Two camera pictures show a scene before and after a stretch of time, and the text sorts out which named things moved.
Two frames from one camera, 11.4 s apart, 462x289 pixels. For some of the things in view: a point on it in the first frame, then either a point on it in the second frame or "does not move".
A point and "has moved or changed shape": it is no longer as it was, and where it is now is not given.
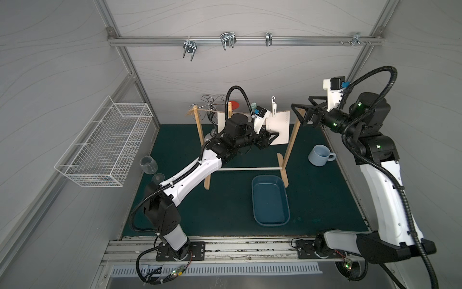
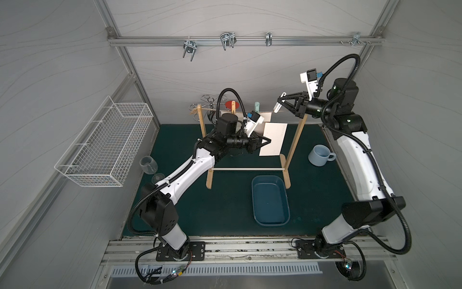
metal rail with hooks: (228, 39) does not move
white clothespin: (274, 106) has moved or changed shape
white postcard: (279, 124) has moved or changed shape
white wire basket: (103, 153) does not move
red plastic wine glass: (234, 105) does not move
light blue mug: (320, 155) does not move
